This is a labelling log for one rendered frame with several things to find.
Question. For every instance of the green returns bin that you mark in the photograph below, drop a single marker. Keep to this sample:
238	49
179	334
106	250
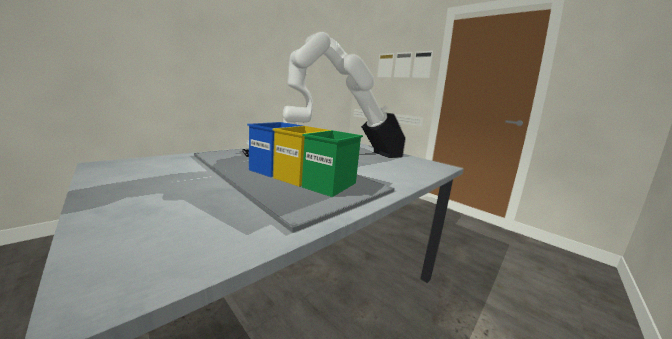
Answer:
330	161

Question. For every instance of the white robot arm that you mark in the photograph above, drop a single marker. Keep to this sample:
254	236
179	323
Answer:
315	46

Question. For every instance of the blue bin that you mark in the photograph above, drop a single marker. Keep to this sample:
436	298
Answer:
261	146

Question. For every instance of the yellow recycle bin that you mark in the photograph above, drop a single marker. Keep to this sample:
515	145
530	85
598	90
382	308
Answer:
289	151

